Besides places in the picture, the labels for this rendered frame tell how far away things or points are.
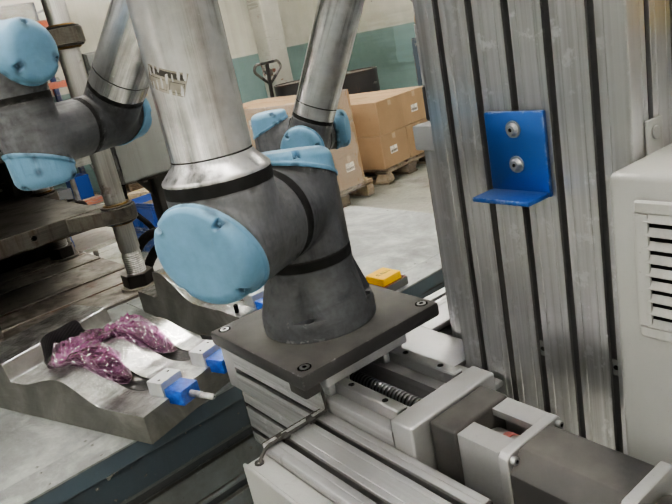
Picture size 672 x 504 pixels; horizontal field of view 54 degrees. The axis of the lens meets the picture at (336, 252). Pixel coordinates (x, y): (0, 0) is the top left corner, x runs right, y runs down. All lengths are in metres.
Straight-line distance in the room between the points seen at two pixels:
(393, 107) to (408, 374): 5.36
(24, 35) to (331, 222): 0.40
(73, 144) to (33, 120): 0.06
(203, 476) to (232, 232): 0.84
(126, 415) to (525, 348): 0.69
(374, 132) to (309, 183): 5.21
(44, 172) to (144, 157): 1.33
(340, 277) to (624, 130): 0.37
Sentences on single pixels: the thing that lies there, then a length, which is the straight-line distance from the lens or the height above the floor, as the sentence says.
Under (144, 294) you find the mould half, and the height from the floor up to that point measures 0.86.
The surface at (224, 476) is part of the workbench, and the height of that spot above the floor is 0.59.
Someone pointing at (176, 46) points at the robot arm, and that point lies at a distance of 0.66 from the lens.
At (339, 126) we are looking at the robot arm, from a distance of 1.29.
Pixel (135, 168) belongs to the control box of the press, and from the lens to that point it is 2.17.
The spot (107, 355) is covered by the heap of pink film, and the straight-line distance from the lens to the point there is 1.33.
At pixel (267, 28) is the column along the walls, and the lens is 9.41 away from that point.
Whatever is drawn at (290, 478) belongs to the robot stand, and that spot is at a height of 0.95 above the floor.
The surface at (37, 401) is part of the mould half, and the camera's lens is 1.42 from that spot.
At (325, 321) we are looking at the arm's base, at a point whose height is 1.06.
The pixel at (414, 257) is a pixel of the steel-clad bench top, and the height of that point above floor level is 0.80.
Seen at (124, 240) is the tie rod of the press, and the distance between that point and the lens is 2.03.
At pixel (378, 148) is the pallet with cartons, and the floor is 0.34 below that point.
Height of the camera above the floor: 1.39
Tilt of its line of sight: 18 degrees down
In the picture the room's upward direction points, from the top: 12 degrees counter-clockwise
